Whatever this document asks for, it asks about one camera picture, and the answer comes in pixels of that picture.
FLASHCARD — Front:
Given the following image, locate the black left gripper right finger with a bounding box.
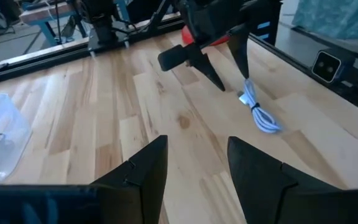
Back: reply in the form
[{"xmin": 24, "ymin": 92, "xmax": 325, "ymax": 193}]
[{"xmin": 227, "ymin": 136, "xmax": 341, "ymax": 224}]

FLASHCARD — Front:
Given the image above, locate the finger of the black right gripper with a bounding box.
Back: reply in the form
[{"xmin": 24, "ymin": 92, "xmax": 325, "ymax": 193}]
[
  {"xmin": 227, "ymin": 24, "xmax": 250, "ymax": 80},
  {"xmin": 188, "ymin": 45, "xmax": 226, "ymax": 93}
]

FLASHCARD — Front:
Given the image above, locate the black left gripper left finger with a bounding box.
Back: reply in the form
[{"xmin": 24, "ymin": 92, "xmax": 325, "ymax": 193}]
[{"xmin": 91, "ymin": 135, "xmax": 169, "ymax": 224}]

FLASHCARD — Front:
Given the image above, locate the thick lilac white braided cable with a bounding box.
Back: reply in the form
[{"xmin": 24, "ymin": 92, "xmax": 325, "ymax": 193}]
[{"xmin": 237, "ymin": 78, "xmax": 283, "ymax": 134}]

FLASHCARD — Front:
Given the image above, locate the teal mottled cloth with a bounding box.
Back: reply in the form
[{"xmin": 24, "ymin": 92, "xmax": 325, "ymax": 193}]
[{"xmin": 291, "ymin": 0, "xmax": 358, "ymax": 40}]

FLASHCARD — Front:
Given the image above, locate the clear plastic bin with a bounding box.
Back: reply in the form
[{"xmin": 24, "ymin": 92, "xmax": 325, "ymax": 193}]
[{"xmin": 0, "ymin": 92, "xmax": 33, "ymax": 185}]

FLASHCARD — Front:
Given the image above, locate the blue-grey metal table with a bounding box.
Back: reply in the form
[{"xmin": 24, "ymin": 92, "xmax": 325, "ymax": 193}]
[{"xmin": 19, "ymin": 0, "xmax": 88, "ymax": 47}]

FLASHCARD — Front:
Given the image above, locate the grey table-level camera box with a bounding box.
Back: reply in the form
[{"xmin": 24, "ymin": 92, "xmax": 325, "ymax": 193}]
[{"xmin": 311, "ymin": 48, "xmax": 357, "ymax": 84}]

